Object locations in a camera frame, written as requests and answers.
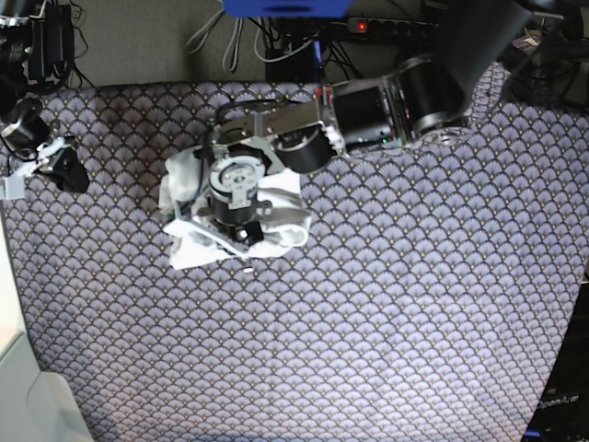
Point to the white T-shirt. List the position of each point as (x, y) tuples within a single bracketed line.
[(285, 227)]

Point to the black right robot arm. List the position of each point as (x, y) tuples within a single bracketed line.
[(37, 57)]

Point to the black power strip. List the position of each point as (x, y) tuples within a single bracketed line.
[(390, 27)]

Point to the grey plastic bin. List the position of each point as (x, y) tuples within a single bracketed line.
[(35, 405)]

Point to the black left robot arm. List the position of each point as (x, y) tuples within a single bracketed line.
[(428, 93)]

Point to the black box under table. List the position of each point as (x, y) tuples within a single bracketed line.
[(300, 68)]

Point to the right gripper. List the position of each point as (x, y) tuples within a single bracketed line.
[(24, 131)]

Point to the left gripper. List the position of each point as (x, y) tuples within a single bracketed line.
[(233, 195)]

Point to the blue box overhead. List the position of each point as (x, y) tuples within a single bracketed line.
[(286, 8)]

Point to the patterned purple table cloth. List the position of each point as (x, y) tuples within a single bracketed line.
[(429, 303)]

